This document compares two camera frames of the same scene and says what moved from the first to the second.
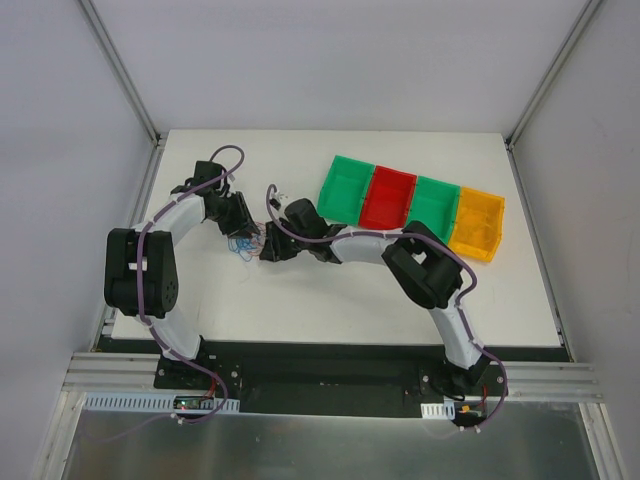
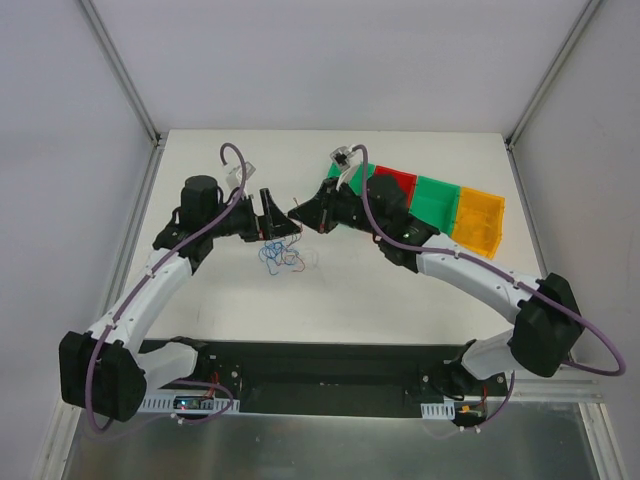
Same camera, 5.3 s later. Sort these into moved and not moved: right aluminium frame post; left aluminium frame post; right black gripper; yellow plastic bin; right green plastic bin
Moved: right black gripper
Not moved: right green plastic bin; yellow plastic bin; left aluminium frame post; right aluminium frame post
